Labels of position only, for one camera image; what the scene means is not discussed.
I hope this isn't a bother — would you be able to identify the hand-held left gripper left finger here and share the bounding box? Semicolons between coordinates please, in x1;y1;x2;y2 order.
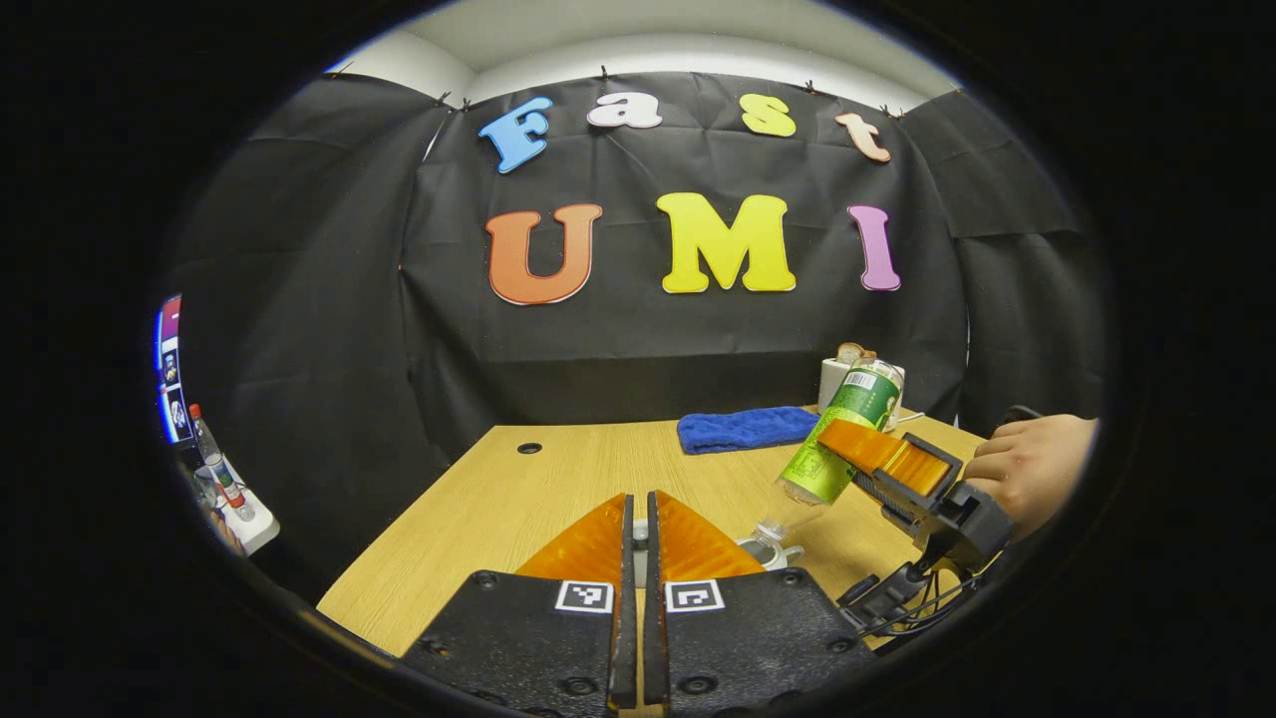
399;492;639;714

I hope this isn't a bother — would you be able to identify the blue towel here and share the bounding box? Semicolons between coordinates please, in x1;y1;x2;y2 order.
677;406;820;456

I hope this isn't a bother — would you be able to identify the green label water bottle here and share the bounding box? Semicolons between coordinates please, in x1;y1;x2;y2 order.
753;361;905;544

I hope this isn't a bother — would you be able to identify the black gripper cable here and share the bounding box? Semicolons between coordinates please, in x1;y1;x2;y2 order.
877;566;983;639

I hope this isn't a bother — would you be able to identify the small red cap bottle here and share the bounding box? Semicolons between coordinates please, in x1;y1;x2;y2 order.
189;404;240;512

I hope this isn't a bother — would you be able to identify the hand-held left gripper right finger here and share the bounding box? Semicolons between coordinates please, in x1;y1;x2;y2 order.
643;490;878;714

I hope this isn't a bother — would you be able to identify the white teacup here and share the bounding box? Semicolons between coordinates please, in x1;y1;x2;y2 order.
738;534;804;571

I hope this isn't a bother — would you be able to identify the wall poster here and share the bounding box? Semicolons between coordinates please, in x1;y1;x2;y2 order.
155;294;190;445

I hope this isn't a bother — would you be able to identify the white toaster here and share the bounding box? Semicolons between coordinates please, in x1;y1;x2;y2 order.
819;357;906;415

